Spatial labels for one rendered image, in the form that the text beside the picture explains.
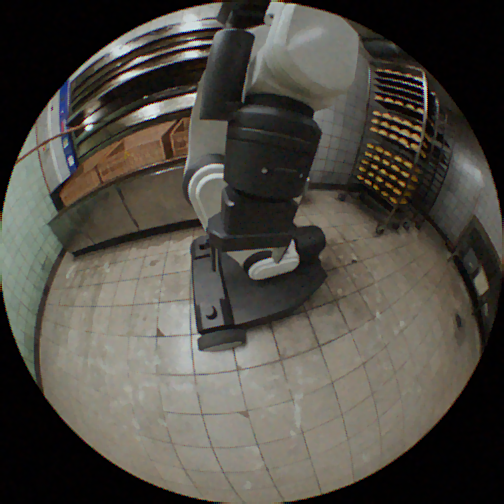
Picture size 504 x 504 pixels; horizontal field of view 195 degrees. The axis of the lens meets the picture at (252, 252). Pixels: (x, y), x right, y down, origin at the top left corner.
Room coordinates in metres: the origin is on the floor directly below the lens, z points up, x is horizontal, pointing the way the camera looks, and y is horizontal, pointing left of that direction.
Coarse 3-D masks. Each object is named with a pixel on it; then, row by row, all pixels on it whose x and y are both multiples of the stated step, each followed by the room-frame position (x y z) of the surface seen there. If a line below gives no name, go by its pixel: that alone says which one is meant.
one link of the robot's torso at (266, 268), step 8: (288, 248) 0.37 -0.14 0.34; (288, 256) 0.33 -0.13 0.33; (296, 256) 0.34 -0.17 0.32; (256, 264) 0.30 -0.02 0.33; (264, 264) 0.30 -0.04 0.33; (272, 264) 0.31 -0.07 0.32; (280, 264) 0.31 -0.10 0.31; (288, 264) 0.32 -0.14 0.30; (296, 264) 0.33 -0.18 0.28; (256, 272) 0.29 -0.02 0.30; (264, 272) 0.30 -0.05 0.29; (272, 272) 0.31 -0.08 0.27; (280, 272) 0.32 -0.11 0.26
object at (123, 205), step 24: (144, 168) 0.84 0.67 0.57; (168, 168) 0.88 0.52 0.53; (96, 192) 0.75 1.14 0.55; (120, 192) 0.79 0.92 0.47; (144, 192) 0.83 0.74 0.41; (168, 192) 0.87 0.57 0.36; (72, 216) 0.65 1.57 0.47; (96, 216) 0.71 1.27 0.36; (120, 216) 0.77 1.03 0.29; (144, 216) 0.81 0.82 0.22; (168, 216) 0.86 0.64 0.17; (192, 216) 0.90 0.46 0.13; (72, 240) 0.59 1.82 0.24; (96, 240) 0.67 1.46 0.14; (120, 240) 0.77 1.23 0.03
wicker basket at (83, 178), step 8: (112, 144) 1.23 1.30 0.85; (104, 152) 1.20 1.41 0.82; (88, 160) 1.14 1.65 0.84; (96, 160) 1.16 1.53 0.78; (80, 168) 1.06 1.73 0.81; (96, 168) 0.82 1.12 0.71; (72, 176) 0.90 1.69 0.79; (80, 176) 0.76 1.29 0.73; (88, 176) 0.78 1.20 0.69; (96, 176) 0.80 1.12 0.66; (72, 184) 0.73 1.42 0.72; (80, 184) 0.75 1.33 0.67; (88, 184) 1.06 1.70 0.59; (96, 184) 0.79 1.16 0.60; (64, 192) 0.69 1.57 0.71; (72, 192) 0.72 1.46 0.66; (80, 192) 0.74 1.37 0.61; (64, 200) 0.68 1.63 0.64; (72, 200) 0.70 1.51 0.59
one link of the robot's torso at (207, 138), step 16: (256, 32) 0.30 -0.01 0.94; (256, 48) 0.30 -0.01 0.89; (192, 112) 0.30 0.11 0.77; (192, 128) 0.30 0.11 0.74; (208, 128) 0.31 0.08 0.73; (224, 128) 0.32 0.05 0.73; (192, 144) 0.30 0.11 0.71; (208, 144) 0.31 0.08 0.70; (224, 144) 0.32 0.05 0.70; (192, 160) 0.30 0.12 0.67; (208, 160) 0.29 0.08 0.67; (192, 176) 0.27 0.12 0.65
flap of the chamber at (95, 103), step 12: (180, 60) 1.29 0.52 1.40; (192, 60) 1.33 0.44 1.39; (204, 60) 1.39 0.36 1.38; (144, 72) 1.22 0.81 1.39; (156, 72) 1.31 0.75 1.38; (168, 72) 1.40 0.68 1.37; (120, 84) 1.18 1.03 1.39; (132, 84) 1.30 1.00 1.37; (108, 96) 1.23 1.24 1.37; (84, 108) 1.08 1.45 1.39; (96, 108) 1.26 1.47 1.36; (72, 120) 1.06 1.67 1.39
